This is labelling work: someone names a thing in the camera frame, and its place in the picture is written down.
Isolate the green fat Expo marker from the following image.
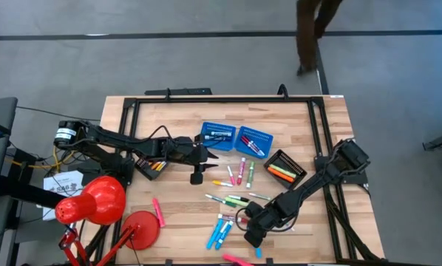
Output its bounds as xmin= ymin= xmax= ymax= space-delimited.
xmin=245 ymin=160 xmax=256 ymax=190

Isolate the black clamp hook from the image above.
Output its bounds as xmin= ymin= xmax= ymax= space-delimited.
xmin=276 ymin=83 xmax=290 ymax=100

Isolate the orange highlighter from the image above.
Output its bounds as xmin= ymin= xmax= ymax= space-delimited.
xmin=266 ymin=166 xmax=296 ymax=184

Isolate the green thin Expo marker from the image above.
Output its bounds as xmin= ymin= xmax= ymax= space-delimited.
xmin=205 ymin=193 xmax=237 ymax=208

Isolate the red desk lamp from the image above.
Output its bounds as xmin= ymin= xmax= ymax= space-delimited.
xmin=54 ymin=175 xmax=161 ymax=266

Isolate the purple thin marker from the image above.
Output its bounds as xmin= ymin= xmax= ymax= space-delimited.
xmin=245 ymin=137 xmax=266 ymax=157

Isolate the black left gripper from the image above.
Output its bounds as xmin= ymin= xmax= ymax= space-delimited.
xmin=164 ymin=133 xmax=220 ymax=186

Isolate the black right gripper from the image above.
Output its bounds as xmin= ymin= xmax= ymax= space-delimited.
xmin=244 ymin=202 xmax=281 ymax=249

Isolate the person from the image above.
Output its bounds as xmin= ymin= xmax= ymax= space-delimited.
xmin=296 ymin=0 xmax=344 ymax=77

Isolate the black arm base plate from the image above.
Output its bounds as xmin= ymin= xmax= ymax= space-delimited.
xmin=314 ymin=154 xmax=370 ymax=185

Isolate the pink fat Expo marker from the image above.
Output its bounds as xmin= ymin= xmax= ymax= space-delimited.
xmin=236 ymin=157 xmax=247 ymax=186

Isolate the black mount bar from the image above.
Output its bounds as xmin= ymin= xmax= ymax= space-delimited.
xmin=144 ymin=87 xmax=213 ymax=97

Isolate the white paper sheet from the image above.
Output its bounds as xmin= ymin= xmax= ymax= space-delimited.
xmin=42 ymin=170 xmax=84 ymax=222

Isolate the red thin marker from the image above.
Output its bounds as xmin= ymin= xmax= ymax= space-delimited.
xmin=240 ymin=135 xmax=261 ymax=156

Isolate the blue plastic basket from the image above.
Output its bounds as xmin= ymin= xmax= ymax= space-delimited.
xmin=200 ymin=121 xmax=237 ymax=152
xmin=234 ymin=126 xmax=275 ymax=160

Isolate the yellow cable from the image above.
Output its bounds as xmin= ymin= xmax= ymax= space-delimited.
xmin=6 ymin=143 xmax=76 ymax=171

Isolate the yellow-green highlighter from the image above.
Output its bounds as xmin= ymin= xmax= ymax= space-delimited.
xmin=224 ymin=196 xmax=250 ymax=208
xmin=268 ymin=163 xmax=298 ymax=180

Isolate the black metal table frame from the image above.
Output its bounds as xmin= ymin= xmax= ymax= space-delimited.
xmin=109 ymin=94 xmax=387 ymax=265

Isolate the pink highlighter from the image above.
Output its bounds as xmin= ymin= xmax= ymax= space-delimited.
xmin=152 ymin=197 xmax=167 ymax=228
xmin=222 ymin=253 xmax=254 ymax=266

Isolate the black plastic basket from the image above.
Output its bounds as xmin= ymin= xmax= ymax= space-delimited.
xmin=263 ymin=149 xmax=308 ymax=190
xmin=133 ymin=156 xmax=169 ymax=182

